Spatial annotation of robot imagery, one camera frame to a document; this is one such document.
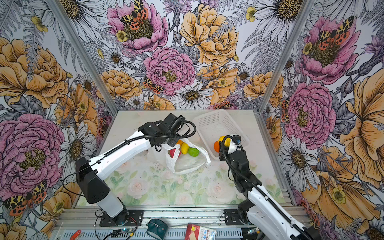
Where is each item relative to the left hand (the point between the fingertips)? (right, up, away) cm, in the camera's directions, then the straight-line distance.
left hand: (169, 138), depth 80 cm
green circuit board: (-19, -42, -8) cm, 47 cm away
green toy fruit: (+12, -10, +14) cm, 21 cm away
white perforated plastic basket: (+25, +7, +32) cm, 41 cm away
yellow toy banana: (+7, -7, +14) cm, 17 cm away
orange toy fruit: (+27, -6, +16) cm, 32 cm away
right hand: (+29, -4, 0) cm, 29 cm away
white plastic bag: (+5, -17, +14) cm, 22 cm away
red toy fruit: (+1, -7, 0) cm, 7 cm away
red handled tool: (-42, -44, -10) cm, 61 cm away
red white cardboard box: (+13, -41, -12) cm, 44 cm away
